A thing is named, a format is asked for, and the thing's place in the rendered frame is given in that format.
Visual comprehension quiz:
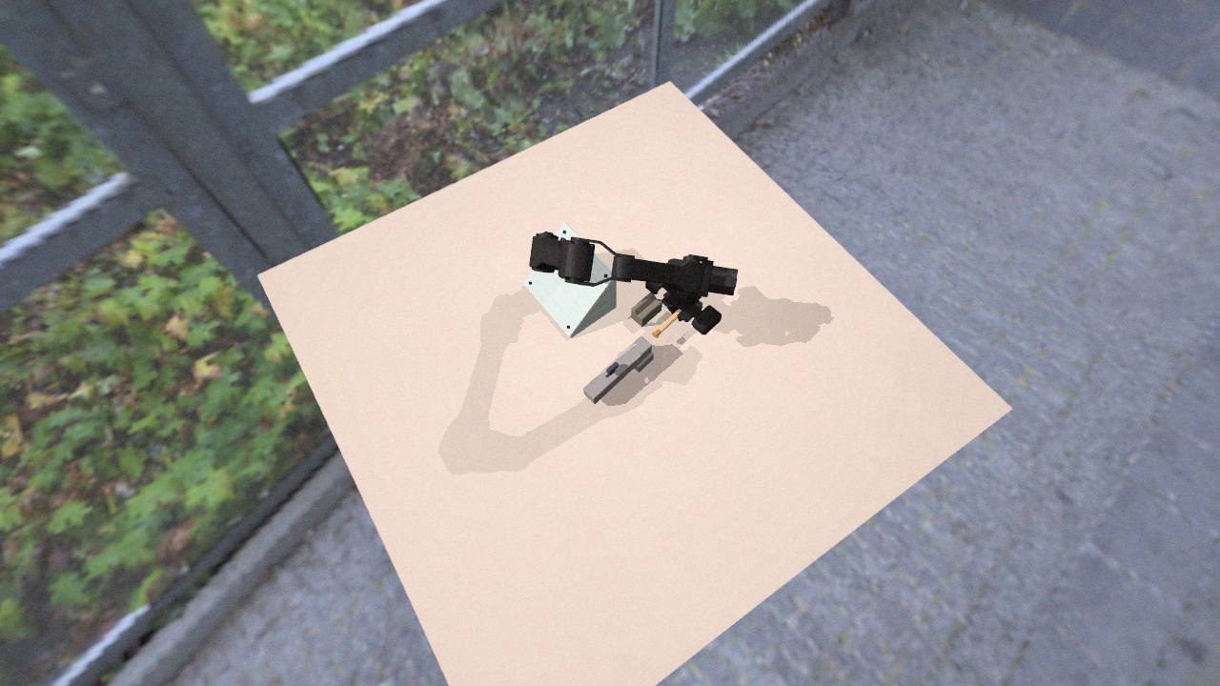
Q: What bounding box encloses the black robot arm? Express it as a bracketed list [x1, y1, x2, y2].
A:
[529, 232, 738, 301]

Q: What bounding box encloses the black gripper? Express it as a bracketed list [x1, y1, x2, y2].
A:
[645, 282, 722, 334]

